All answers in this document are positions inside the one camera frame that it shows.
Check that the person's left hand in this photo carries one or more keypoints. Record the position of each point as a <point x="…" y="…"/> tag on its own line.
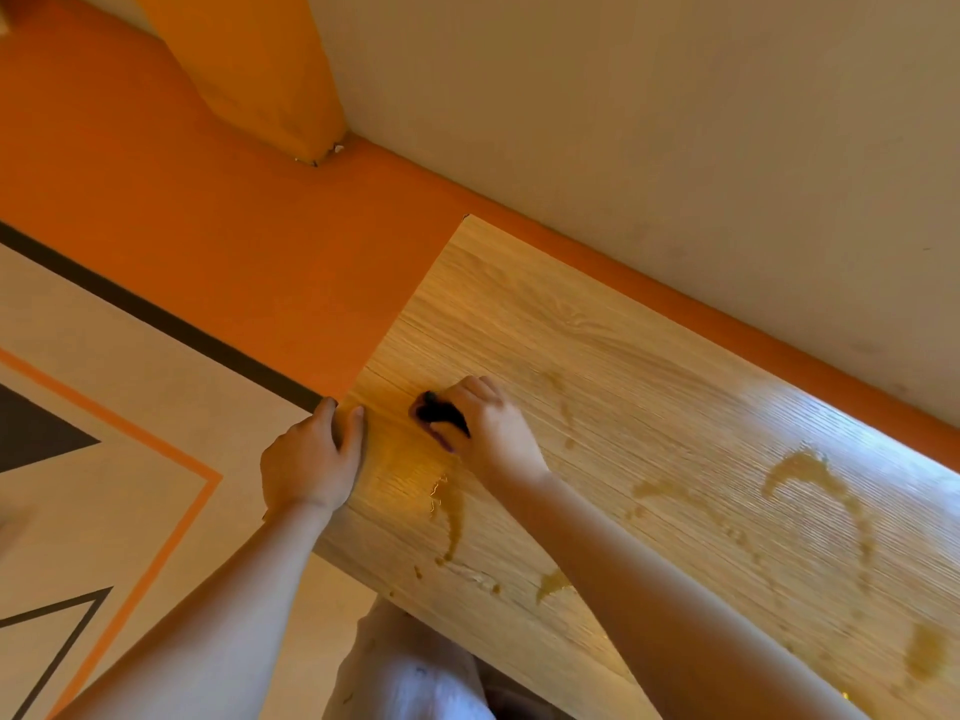
<point x="311" y="464"/>

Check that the person's right hand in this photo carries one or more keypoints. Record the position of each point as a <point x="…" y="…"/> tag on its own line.
<point x="495" y="434"/>

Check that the purple cleaning cloth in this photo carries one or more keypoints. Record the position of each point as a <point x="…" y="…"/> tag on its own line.
<point x="439" y="416"/>

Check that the person's left forearm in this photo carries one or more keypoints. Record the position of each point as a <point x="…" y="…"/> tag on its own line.
<point x="202" y="629"/>

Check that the person's right forearm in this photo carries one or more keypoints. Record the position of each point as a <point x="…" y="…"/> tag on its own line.
<point x="675" y="599"/>

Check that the wooden table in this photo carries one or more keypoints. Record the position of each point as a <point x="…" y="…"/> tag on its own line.
<point x="637" y="412"/>

